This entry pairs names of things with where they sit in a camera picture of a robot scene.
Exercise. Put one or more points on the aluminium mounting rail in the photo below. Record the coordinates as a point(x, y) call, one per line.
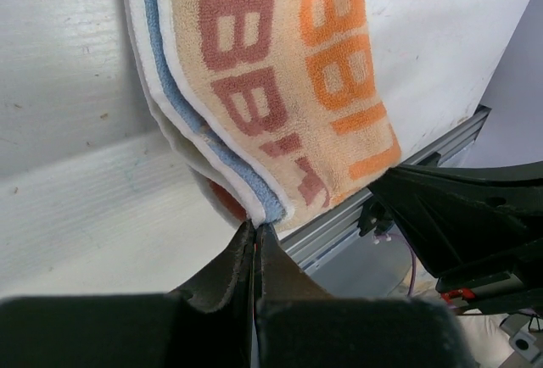
point(309, 244)

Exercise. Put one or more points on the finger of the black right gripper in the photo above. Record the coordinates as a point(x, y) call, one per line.
point(456, 217)

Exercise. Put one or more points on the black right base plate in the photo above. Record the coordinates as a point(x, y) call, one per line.
point(374, 218)

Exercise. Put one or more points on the orange blue printed towel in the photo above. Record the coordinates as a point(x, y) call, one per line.
point(273, 103)

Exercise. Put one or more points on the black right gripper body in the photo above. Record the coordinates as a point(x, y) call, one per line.
point(510, 283)

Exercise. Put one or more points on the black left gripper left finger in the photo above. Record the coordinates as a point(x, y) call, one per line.
point(213, 320)

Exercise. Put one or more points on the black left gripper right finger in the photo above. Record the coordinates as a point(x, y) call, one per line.
point(286, 303)

